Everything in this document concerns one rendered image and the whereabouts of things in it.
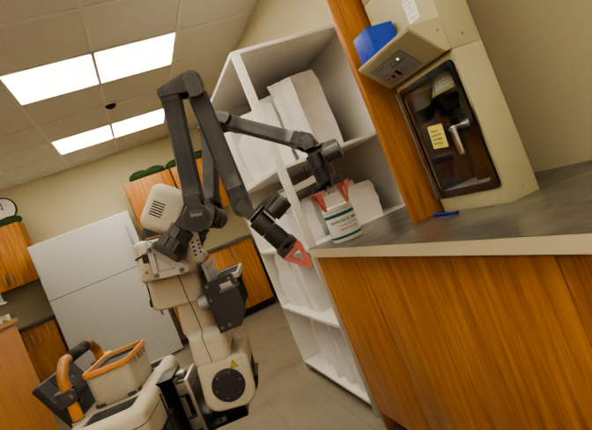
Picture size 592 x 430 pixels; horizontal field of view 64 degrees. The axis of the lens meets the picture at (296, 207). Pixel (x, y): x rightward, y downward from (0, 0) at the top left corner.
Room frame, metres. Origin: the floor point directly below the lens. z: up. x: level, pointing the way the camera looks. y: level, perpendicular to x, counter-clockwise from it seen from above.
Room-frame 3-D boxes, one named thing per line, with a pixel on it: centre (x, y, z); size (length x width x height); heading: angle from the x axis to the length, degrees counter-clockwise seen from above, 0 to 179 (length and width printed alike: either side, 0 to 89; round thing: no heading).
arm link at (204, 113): (1.37, 0.14, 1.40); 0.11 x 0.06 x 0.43; 4
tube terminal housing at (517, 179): (1.55, -0.65, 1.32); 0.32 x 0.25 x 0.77; 19
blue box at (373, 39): (1.57, -0.45, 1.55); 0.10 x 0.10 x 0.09; 19
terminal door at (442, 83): (1.50, -0.52, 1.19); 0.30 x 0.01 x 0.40; 18
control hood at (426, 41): (1.49, -0.48, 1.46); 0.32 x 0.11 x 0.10; 19
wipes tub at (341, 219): (2.02, -0.16, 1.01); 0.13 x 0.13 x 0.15
